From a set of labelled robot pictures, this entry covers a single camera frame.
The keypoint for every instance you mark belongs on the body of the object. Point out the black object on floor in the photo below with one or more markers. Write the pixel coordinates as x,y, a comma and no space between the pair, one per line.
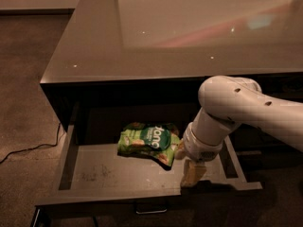
40,219

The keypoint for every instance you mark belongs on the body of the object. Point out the drawer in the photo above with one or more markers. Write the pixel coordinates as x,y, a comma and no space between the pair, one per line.
246,137
267,159
93,178

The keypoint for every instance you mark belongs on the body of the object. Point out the dark cabinet with glossy top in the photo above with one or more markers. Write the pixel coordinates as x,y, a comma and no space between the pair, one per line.
152,52

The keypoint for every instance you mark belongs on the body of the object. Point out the green snack bag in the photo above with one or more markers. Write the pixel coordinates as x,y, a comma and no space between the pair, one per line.
147,140

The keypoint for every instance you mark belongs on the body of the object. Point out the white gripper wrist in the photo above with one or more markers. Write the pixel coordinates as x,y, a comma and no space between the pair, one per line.
199,147

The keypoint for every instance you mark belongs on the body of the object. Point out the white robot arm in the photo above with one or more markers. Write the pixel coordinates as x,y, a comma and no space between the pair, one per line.
226,103

